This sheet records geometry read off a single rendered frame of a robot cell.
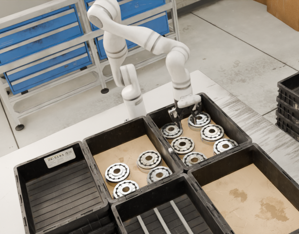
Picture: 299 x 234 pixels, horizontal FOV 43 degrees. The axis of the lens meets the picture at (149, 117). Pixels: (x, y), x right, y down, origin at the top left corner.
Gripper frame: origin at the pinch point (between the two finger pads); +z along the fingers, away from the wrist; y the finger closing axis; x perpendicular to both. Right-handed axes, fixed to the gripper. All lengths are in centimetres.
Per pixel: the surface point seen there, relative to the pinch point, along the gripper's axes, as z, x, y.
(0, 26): 4, -177, 75
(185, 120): 13.8, -17.6, -5.4
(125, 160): 13.9, -6.3, 27.5
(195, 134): 13.9, -6.5, -5.6
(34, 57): 36, -178, 61
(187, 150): 11.1, 3.4, 2.5
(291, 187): 6.7, 41.5, -20.3
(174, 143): 11.1, -3.0, 6.0
